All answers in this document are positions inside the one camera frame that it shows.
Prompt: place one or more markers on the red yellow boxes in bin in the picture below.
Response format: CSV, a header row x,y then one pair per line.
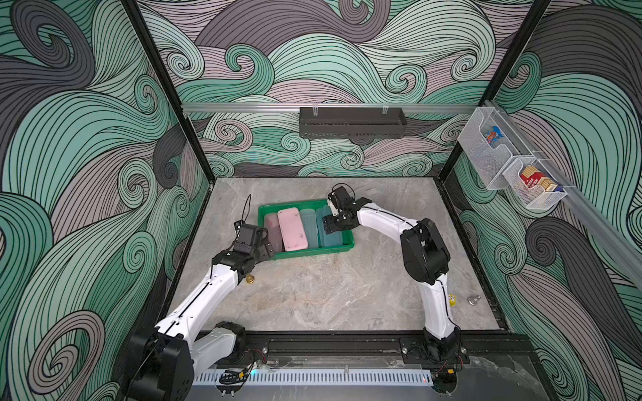
x,y
533,177

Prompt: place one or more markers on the aluminium rail right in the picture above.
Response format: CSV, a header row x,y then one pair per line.
x,y
619,249

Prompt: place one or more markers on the opaque pink pencil case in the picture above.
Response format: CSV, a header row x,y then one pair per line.
x,y
292,229

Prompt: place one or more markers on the small silver weight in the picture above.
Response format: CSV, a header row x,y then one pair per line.
x,y
474,300

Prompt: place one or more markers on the clear wall bin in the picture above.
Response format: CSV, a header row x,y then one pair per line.
x,y
488,163
534,199

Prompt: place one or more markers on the aluminium rail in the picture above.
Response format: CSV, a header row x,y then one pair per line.
x,y
619,249
195,108

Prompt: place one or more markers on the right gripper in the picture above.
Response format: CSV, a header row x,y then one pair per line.
x,y
334,225

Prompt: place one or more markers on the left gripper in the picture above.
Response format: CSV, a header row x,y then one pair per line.
x,y
264,249

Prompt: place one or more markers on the black wall shelf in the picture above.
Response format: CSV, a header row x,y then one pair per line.
x,y
355,124

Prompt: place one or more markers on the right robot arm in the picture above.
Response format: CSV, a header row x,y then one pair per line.
x,y
425,258

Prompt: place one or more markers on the white slotted cable duct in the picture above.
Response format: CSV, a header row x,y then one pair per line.
x,y
340,377

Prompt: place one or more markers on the clear wall bin upper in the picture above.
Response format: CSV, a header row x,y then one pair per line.
x,y
488,163

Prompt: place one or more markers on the translucent pink pencil case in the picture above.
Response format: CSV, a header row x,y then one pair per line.
x,y
271,222

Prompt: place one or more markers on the clear wall bin lower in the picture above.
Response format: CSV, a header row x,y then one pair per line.
x,y
534,199

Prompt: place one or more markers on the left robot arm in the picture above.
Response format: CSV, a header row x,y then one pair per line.
x,y
163,360

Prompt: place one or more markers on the blue red item in bin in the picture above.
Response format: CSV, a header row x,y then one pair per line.
x,y
494,136

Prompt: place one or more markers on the teal ribbed pencil case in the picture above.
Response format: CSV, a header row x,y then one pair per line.
x,y
334,239

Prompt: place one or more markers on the aluminium rail back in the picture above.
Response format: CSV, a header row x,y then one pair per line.
x,y
195,108

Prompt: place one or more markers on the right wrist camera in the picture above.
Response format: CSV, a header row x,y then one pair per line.
x,y
332,204

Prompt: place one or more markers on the green storage tray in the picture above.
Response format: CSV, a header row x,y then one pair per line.
x,y
348,238

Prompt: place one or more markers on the clear ribbed pencil case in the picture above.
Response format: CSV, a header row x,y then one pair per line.
x,y
309,220

